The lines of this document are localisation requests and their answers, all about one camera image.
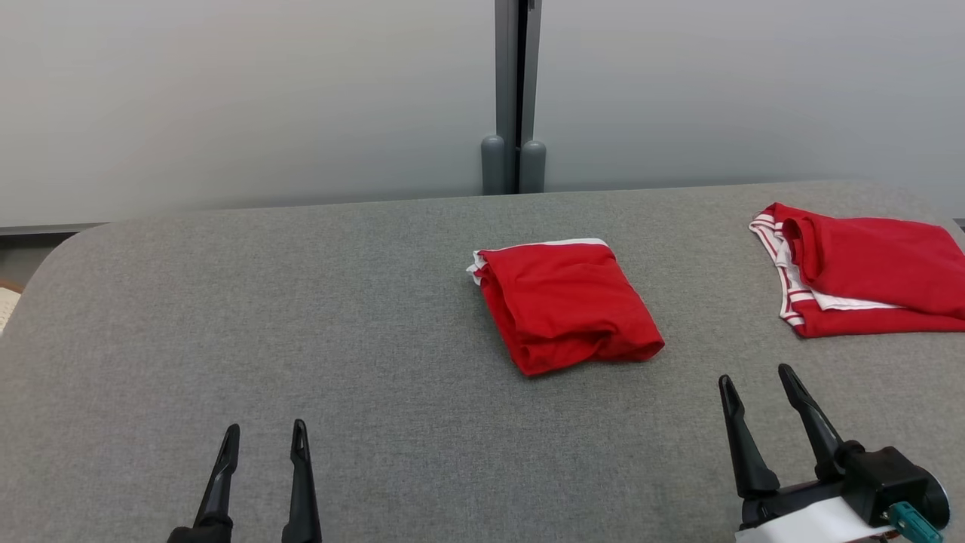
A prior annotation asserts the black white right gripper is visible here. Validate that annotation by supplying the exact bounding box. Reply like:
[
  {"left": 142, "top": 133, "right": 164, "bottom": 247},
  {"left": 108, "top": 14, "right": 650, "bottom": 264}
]
[{"left": 718, "top": 364, "right": 952, "bottom": 543}]

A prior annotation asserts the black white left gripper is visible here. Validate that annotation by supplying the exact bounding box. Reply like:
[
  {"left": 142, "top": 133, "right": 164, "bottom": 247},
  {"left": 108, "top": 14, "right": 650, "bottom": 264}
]
[{"left": 167, "top": 419, "right": 323, "bottom": 543}]

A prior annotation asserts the red white printed basketball jersey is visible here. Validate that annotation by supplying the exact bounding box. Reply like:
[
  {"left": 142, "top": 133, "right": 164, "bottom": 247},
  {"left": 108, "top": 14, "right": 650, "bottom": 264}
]
[{"left": 749, "top": 201, "right": 965, "bottom": 339}]

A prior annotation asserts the grey fabric upholstered surface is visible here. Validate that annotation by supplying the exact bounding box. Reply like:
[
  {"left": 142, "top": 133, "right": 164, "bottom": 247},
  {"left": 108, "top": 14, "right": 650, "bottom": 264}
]
[{"left": 0, "top": 179, "right": 965, "bottom": 543}]

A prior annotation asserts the beige woven basket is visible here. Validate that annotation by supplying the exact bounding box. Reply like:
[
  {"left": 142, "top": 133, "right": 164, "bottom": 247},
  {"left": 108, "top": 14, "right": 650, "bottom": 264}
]
[{"left": 0, "top": 281, "right": 23, "bottom": 336}]

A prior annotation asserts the grey metal ledge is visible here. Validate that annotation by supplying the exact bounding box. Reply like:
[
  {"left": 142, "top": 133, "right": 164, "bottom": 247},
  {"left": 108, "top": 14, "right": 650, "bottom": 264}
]
[{"left": 0, "top": 222, "right": 106, "bottom": 236}]

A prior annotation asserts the teal cable connector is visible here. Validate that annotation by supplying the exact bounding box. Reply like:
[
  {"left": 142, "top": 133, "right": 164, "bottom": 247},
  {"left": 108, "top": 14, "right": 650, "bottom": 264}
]
[{"left": 887, "top": 502, "right": 945, "bottom": 543}]

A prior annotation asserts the grey cylindrical post cap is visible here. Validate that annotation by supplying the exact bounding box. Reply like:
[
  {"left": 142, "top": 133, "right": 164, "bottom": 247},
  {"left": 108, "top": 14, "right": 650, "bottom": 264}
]
[
  {"left": 481, "top": 135, "right": 507, "bottom": 196},
  {"left": 519, "top": 140, "right": 547, "bottom": 195}
]

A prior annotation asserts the grey partition frame post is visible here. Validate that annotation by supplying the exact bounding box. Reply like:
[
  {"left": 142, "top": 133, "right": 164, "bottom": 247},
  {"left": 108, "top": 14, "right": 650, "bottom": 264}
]
[{"left": 495, "top": 0, "right": 544, "bottom": 195}]

